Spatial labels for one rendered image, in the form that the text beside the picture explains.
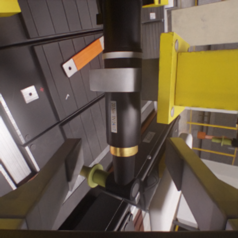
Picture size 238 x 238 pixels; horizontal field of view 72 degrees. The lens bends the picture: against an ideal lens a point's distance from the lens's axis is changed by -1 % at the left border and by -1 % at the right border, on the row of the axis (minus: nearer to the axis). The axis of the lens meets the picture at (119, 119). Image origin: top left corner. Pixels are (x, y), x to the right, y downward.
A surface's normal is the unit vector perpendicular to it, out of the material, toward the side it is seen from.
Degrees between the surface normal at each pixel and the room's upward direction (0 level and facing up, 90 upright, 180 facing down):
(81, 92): 0
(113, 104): 90
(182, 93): 90
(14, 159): 0
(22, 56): 0
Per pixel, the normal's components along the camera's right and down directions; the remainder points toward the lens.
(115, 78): -0.22, 0.25
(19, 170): 0.86, 0.12
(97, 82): -0.68, 0.20
